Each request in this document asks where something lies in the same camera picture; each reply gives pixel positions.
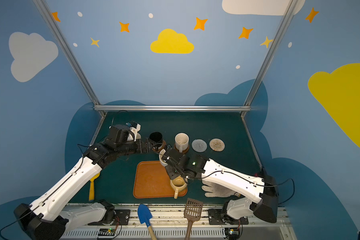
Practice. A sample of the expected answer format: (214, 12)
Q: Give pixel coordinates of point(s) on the white cream mug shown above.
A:
(181, 139)

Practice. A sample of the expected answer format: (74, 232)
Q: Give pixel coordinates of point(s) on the blue toy shovel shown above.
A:
(145, 215)

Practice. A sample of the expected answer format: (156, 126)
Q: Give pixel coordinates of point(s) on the white light-blue mug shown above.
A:
(162, 158)

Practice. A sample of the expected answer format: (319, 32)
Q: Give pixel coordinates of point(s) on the grey white woven coaster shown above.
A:
(199, 145)

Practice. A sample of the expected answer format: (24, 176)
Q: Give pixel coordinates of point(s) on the orange rectangular serving tray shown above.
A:
(152, 181)

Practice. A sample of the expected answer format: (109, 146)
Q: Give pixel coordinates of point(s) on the green circuit board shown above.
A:
(231, 234)
(108, 233)

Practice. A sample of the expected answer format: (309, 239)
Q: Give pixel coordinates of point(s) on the black mug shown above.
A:
(156, 139)

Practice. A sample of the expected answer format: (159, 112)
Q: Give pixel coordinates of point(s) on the horizontal aluminium frame rail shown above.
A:
(114, 108)

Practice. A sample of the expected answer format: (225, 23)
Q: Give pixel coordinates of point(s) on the brown wooden round coaster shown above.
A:
(161, 147)

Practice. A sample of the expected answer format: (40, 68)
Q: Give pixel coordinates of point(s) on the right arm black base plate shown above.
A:
(217, 217)

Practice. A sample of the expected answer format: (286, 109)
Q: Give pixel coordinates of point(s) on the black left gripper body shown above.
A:
(148, 145)

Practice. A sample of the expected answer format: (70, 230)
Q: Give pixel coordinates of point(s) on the yellow toy shovel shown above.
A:
(92, 187)

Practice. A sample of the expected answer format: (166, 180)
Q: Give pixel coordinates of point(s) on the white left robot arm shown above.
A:
(45, 219)

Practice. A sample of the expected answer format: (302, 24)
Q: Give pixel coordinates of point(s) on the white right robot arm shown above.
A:
(261, 196)

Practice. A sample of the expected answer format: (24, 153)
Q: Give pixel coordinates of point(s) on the left green circuit board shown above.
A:
(108, 233)

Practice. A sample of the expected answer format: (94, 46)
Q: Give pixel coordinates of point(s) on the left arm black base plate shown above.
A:
(115, 217)

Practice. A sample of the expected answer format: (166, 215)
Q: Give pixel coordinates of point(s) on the left aluminium frame post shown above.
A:
(47, 15)

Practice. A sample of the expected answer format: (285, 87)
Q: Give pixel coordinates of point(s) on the right green circuit board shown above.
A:
(231, 234)

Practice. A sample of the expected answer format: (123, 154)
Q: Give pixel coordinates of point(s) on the beige spiral woven coaster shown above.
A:
(217, 145)

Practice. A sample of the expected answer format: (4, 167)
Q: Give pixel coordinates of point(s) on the beige yellow mug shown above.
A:
(178, 184)

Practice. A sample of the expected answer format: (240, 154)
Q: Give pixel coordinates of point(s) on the white knitted work glove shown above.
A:
(213, 190)

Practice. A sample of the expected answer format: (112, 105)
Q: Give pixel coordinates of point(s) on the aluminium frame post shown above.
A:
(47, 15)
(280, 32)

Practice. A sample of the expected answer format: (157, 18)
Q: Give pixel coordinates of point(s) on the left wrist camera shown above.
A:
(124, 133)

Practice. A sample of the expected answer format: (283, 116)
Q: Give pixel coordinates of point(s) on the brown slotted spatula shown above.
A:
(192, 213)

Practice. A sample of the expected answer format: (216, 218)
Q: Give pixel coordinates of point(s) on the right aluminium frame post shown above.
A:
(280, 32)

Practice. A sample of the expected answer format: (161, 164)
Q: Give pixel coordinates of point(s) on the front aluminium rail bed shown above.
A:
(168, 223)

